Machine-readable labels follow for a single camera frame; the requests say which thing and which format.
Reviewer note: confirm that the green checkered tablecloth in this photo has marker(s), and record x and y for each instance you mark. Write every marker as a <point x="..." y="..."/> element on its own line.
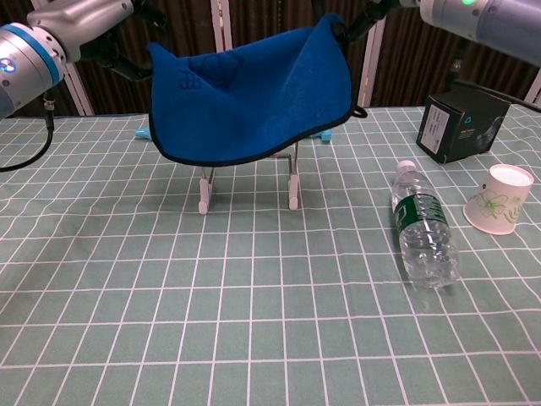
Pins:
<point x="211" y="296"/>

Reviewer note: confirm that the white partition frame post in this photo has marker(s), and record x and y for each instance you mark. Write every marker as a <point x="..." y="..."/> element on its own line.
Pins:
<point x="372" y="72"/>
<point x="80" y="93"/>
<point x="222" y="25"/>

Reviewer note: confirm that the white floral paper cup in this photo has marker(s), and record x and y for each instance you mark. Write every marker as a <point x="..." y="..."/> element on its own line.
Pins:
<point x="496" y="203"/>

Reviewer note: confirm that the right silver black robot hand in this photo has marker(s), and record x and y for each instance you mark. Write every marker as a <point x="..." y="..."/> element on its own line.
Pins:
<point x="367" y="19"/>

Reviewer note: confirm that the blue cloth towel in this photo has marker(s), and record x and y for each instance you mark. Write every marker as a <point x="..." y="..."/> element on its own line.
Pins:
<point x="253" y="105"/>

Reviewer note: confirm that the left purple-grey robot arm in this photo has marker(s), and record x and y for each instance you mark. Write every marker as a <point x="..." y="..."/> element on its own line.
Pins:
<point x="25" y="67"/>

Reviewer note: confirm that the right purple-grey robot arm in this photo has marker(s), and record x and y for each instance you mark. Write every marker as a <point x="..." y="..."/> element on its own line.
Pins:
<point x="486" y="21"/>

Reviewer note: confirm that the clear water bottle green label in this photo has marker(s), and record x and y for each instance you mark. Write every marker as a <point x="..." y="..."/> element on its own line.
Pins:
<point x="424" y="228"/>

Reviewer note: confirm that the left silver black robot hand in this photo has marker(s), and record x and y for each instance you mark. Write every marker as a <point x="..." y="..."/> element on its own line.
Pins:
<point x="84" y="17"/>

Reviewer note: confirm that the black cardboard box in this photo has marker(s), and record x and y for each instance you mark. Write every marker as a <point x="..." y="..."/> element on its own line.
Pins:
<point x="460" y="127"/>

